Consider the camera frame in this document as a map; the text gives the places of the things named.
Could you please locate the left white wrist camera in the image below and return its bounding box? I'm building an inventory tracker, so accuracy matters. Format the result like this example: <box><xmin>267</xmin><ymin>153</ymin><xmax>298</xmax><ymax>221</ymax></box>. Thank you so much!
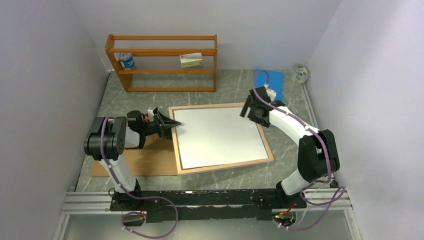
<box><xmin>146</xmin><ymin>107</ymin><xmax>160</xmax><ymax>122</ymax></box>

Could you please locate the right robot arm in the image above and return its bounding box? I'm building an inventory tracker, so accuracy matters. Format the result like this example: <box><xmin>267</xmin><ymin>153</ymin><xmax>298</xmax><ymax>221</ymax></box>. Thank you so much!
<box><xmin>240</xmin><ymin>86</ymin><xmax>340</xmax><ymax>208</ymax></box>

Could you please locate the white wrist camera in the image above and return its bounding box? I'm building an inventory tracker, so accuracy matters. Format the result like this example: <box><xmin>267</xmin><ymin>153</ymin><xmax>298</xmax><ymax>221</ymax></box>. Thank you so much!
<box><xmin>146</xmin><ymin>107</ymin><xmax>160</xmax><ymax>122</ymax></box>
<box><xmin>265</xmin><ymin>87</ymin><xmax>277</xmax><ymax>102</ymax></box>

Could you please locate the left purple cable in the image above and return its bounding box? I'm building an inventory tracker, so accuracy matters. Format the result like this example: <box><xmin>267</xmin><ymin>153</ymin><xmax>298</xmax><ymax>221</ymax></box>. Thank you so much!
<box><xmin>99</xmin><ymin>115</ymin><xmax>180</xmax><ymax>240</ymax></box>

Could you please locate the blue foam mat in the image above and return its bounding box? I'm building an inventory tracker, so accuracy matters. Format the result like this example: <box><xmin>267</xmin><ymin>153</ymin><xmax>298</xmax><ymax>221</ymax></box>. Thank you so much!
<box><xmin>254</xmin><ymin>68</ymin><xmax>284</xmax><ymax>102</ymax></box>

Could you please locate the clear tape roll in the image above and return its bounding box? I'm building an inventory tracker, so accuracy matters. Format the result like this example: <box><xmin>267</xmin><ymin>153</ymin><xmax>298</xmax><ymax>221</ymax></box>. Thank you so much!
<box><xmin>290</xmin><ymin>64</ymin><xmax>311</xmax><ymax>84</ymax></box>

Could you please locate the small white green box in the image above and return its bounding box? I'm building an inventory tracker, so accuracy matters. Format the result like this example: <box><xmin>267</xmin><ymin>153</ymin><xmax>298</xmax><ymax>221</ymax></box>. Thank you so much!
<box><xmin>179</xmin><ymin>52</ymin><xmax>203</xmax><ymax>68</ymax></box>

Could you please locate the purple cable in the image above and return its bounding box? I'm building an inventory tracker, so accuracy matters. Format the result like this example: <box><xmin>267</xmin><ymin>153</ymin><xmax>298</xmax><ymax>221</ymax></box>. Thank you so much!
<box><xmin>253</xmin><ymin>70</ymin><xmax>347</xmax><ymax>232</ymax></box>
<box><xmin>99</xmin><ymin>115</ymin><xmax>180</xmax><ymax>240</ymax></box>

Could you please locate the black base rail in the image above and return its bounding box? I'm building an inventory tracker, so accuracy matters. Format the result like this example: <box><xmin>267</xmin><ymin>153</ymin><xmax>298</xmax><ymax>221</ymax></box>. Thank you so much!
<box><xmin>108</xmin><ymin>188</ymin><xmax>307</xmax><ymax>223</ymax></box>

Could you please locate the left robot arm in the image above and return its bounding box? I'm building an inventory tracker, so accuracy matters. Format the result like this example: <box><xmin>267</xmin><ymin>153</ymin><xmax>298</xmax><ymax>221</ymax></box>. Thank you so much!
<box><xmin>83</xmin><ymin>108</ymin><xmax>181</xmax><ymax>211</ymax></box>

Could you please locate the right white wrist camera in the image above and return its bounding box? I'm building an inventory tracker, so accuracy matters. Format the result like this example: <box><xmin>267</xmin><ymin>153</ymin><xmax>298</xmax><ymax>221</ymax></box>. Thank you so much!
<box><xmin>265</xmin><ymin>87</ymin><xmax>277</xmax><ymax>102</ymax></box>

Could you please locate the orange wooden shelf rack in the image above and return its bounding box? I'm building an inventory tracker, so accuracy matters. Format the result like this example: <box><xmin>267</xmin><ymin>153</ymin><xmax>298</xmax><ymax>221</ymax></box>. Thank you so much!
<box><xmin>104</xmin><ymin>34</ymin><xmax>218</xmax><ymax>92</ymax></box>

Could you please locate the brown cardboard backing board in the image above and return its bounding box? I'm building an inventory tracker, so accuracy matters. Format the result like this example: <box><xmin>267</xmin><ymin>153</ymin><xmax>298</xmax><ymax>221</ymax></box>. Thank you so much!
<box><xmin>90</xmin><ymin>132</ymin><xmax>179</xmax><ymax>178</ymax></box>

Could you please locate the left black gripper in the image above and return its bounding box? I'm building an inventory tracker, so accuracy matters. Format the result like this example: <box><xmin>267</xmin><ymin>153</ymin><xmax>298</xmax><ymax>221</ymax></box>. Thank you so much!
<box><xmin>140</xmin><ymin>110</ymin><xmax>182</xmax><ymax>140</ymax></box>

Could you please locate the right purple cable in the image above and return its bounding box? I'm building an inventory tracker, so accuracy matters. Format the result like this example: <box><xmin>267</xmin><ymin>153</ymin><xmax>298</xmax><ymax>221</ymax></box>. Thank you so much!
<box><xmin>253</xmin><ymin>70</ymin><xmax>347</xmax><ymax>232</ymax></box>

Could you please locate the blue white small jar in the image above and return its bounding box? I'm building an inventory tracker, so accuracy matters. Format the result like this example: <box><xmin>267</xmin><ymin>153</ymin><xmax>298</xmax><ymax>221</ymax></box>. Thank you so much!
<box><xmin>117</xmin><ymin>52</ymin><xmax>135</xmax><ymax>69</ymax></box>

